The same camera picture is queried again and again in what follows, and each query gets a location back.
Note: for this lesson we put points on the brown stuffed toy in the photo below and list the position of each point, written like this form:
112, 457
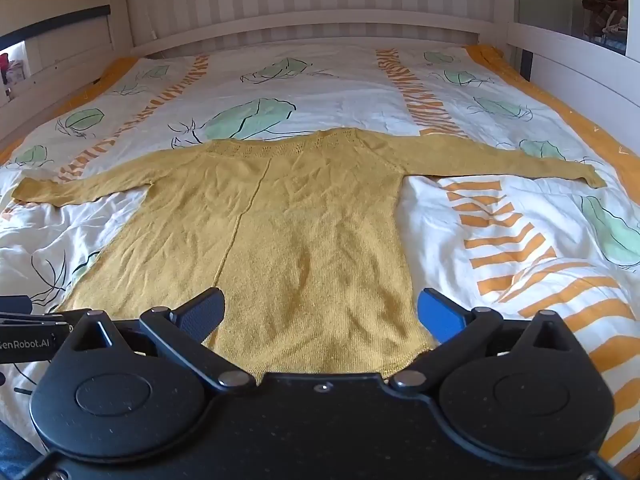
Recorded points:
602, 12

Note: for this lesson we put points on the pink and red toys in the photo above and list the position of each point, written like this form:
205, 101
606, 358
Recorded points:
11, 72

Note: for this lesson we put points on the person's blue jeans leg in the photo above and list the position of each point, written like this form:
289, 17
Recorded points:
17, 452

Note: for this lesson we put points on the dark blue bed rail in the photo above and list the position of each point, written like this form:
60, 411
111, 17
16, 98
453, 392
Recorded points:
55, 22

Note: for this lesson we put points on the white leaf-print duvet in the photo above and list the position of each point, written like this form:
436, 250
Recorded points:
350, 95

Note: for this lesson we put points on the yellow knitted sweater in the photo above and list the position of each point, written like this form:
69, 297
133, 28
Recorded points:
300, 235

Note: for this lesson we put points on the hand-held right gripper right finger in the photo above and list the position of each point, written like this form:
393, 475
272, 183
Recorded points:
440, 316

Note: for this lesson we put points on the white wooden bed frame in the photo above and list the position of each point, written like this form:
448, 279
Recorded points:
300, 30

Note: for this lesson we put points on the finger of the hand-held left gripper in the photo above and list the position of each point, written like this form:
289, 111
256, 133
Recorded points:
45, 317
15, 304

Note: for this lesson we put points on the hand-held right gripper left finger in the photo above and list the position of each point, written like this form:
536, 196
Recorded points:
200, 316

